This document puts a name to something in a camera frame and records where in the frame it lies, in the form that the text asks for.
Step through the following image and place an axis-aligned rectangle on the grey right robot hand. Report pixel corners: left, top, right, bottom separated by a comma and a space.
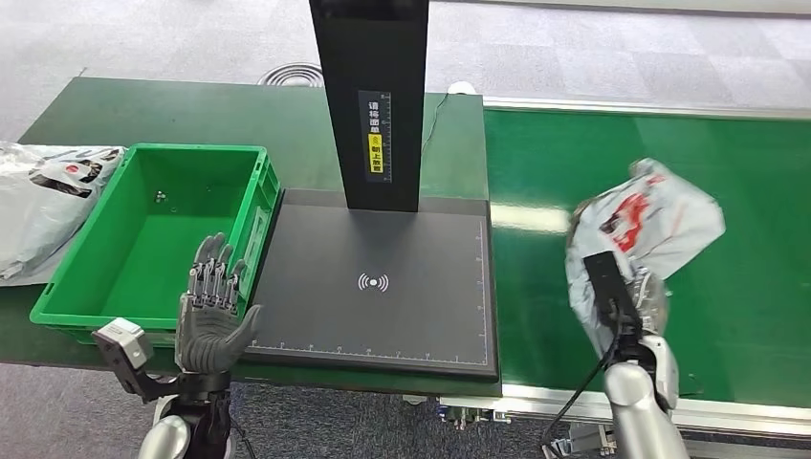
624, 266, 669, 337

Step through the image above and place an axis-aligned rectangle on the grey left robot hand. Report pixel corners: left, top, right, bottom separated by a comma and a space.
175, 232, 264, 375

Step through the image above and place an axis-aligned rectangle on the grey red-print poly mailer package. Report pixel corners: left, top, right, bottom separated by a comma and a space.
563, 158, 728, 360

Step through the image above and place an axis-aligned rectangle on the green plastic crate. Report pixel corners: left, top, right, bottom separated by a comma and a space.
30, 142, 283, 348

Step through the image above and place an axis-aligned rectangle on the grey poly mailer black print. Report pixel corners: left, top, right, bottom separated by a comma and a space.
0, 142, 128, 288

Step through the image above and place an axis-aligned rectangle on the black yellow column label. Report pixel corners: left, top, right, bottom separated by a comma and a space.
358, 89, 393, 185

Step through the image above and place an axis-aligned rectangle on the round metal floor outlet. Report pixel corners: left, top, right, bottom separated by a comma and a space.
256, 61, 325, 88

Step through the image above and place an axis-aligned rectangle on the black scanner column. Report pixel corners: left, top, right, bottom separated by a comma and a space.
308, 0, 430, 213

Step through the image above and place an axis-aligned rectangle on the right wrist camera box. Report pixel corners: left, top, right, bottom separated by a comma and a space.
582, 251, 643, 331

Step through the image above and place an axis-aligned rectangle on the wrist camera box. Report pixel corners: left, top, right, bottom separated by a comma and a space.
582, 251, 643, 331
93, 317, 185, 404

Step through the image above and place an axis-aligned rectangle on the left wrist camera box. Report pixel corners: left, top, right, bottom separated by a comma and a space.
93, 317, 185, 404

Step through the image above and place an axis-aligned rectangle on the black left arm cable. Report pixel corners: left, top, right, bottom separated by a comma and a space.
229, 414, 258, 459

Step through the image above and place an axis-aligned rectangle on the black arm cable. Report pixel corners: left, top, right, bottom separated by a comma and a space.
538, 303, 625, 454
229, 414, 258, 459

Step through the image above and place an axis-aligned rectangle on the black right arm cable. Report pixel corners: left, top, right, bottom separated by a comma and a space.
538, 303, 625, 454

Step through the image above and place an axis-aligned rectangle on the silver conveyor side rail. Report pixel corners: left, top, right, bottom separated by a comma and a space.
437, 382, 811, 440
481, 95, 811, 121

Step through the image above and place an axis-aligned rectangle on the silver conveyor support bracket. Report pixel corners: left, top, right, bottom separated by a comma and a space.
543, 423, 616, 459

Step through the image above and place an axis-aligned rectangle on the black scanner base plate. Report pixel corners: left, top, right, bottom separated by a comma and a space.
239, 187, 502, 383

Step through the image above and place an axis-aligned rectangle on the metal conveyor connector bracket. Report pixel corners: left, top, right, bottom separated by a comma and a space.
441, 404, 512, 430

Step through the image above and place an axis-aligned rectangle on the thin black scanner cable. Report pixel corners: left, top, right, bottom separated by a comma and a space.
419, 93, 449, 155

